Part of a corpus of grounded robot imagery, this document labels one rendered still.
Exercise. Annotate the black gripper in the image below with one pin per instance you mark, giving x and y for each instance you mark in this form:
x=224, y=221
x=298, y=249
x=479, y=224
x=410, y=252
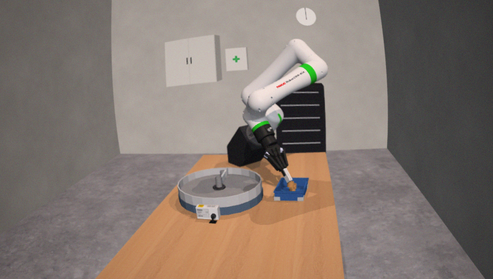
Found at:
x=276, y=156

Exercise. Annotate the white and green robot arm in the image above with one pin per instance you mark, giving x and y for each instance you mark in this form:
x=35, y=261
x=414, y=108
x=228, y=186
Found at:
x=266, y=90

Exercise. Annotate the blue crate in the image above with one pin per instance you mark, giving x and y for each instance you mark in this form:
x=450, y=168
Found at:
x=282, y=193

